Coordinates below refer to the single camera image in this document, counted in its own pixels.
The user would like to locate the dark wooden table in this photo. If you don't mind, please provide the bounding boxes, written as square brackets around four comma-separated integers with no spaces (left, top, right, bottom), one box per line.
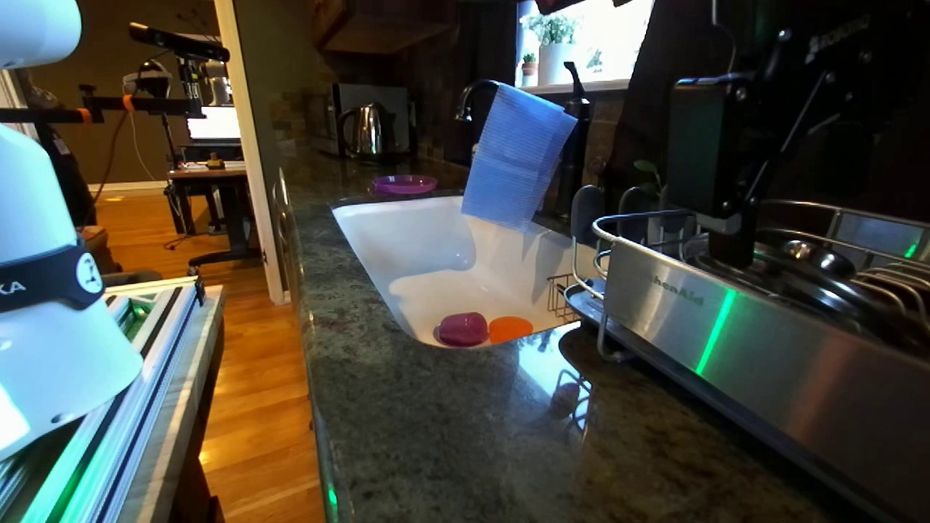
[166,157,256,271]

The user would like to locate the purple plastic bowl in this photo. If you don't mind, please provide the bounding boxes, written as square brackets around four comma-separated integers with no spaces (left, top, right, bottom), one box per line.
[365,170,441,202]

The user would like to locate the bright computer monitor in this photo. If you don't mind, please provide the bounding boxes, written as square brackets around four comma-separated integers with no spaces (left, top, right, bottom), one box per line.
[183,102,245,147]

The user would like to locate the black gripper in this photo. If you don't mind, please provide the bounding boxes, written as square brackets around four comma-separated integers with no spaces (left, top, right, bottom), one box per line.
[666,73,762,272]

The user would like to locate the blue dish cloth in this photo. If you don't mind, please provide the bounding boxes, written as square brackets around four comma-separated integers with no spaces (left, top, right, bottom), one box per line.
[460,79,582,231]

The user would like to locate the large plant in white pot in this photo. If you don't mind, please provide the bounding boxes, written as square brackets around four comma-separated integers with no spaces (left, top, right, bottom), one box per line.
[528,12,582,89]

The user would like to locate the orange plastic cup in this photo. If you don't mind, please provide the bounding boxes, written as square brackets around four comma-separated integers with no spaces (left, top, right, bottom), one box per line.
[484,314,538,348]

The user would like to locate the white kitchen sink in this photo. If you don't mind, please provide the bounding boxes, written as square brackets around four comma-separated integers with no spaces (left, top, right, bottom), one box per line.
[329,194,586,355]

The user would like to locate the bright window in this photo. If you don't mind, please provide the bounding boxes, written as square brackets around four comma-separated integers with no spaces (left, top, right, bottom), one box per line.
[510,0,656,95]

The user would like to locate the stainless steel kettle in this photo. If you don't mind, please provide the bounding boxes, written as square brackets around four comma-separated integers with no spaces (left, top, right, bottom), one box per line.
[336,98,400,162]

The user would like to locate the purple plastic cup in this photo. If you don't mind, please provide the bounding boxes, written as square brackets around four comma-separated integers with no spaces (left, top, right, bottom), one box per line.
[429,307,492,351]

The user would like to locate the stainless steel dish rack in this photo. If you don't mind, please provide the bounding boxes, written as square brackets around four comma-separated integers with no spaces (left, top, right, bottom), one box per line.
[564,181,930,523]

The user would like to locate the metal robot stand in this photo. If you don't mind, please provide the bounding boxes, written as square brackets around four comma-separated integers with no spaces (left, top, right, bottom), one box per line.
[0,272,226,523]

